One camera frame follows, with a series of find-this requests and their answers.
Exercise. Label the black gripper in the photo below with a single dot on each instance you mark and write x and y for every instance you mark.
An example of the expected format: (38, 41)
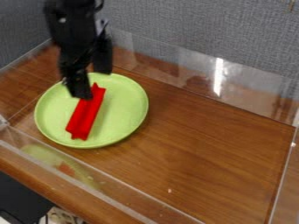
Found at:
(80, 35)

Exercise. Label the green round plate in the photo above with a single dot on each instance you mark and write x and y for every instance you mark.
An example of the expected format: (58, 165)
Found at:
(120, 116)

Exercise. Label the white power strip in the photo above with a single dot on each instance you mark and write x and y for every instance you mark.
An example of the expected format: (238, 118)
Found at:
(60, 216)

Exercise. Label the clear acrylic enclosure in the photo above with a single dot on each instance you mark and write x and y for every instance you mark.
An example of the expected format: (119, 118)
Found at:
(211, 160)

